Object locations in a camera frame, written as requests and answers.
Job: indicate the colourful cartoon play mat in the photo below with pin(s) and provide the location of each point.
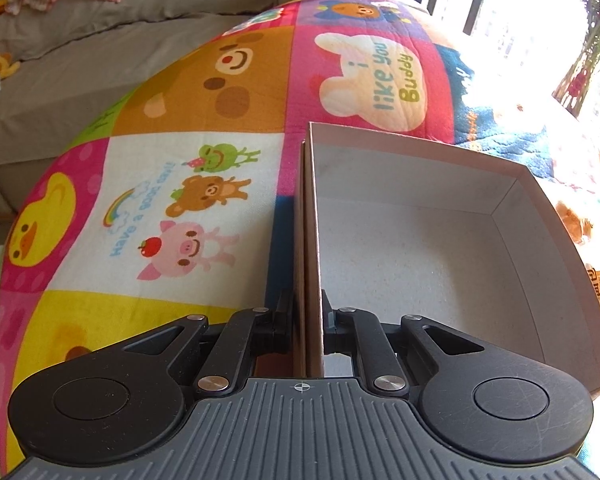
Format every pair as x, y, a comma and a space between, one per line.
182, 196

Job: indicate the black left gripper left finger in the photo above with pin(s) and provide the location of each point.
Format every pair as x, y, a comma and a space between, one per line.
231, 349

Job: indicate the grey sofa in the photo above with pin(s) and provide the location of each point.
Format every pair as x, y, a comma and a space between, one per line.
80, 56

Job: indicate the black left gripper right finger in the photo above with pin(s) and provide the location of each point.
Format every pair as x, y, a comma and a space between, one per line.
359, 335

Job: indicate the pink cardboard box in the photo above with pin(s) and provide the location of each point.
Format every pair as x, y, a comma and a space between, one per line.
396, 225

